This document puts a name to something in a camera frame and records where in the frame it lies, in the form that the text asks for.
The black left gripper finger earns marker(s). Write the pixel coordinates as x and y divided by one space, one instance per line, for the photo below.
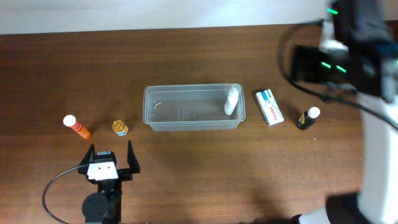
132 159
89 156

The white spray bottle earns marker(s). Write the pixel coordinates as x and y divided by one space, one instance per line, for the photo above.
231 101

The small gold lid balm jar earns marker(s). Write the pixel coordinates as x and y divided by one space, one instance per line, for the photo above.
119 127

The orange tablet tube white cap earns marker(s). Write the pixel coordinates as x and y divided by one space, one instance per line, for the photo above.
71 122

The dark bottle white cap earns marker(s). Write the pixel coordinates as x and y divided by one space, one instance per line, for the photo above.
308 118

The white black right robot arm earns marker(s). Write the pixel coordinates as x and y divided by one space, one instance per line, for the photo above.
358 52

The white blue medicine box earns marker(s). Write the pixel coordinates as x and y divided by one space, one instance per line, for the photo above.
269 107

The clear plastic container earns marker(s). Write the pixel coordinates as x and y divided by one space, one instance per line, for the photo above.
191 107

